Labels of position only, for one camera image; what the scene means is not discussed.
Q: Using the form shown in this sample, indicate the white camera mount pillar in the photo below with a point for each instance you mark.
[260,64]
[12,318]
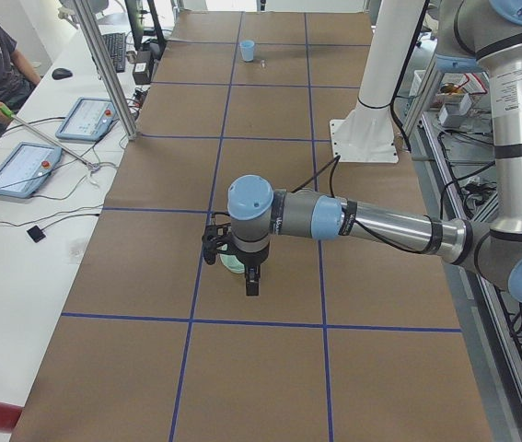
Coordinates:
[366,135]

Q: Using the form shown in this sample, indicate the blue teach pendant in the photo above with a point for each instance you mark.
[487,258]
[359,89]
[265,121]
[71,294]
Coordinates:
[88,120]
[27,167]

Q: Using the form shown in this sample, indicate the small black square pad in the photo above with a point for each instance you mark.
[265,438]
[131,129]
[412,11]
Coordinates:
[36,234]

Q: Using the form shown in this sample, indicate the aluminium frame post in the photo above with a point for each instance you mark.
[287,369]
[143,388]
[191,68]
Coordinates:
[100,54]

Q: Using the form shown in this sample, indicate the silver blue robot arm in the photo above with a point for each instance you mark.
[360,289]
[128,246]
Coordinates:
[472,34]

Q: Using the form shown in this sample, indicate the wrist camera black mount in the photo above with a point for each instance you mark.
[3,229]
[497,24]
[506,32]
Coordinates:
[217,239]

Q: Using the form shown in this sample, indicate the black power adapter box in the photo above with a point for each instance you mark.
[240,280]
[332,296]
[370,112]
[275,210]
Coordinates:
[143,68]

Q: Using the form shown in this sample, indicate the green handled metal rod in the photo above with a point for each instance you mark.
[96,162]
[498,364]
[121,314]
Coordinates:
[12,116]

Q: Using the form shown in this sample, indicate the mint green bowl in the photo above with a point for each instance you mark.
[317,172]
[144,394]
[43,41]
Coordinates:
[232,263]

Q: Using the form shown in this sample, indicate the black computer mouse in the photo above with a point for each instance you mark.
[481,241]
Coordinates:
[61,73]

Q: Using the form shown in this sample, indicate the light blue plastic cup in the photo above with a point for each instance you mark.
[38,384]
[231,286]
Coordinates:
[247,50]

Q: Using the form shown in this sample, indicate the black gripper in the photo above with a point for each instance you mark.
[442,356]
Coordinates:
[250,261]

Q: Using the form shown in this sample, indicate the near blue teach pendant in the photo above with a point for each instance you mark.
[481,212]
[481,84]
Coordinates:
[27,167]

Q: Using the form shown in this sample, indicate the black monitor stand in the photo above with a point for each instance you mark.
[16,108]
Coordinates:
[145,27]

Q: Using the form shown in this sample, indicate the black keyboard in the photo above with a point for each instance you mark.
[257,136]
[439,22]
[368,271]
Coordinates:
[115,43]

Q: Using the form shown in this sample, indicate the far blue teach pendant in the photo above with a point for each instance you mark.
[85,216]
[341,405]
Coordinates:
[88,120]

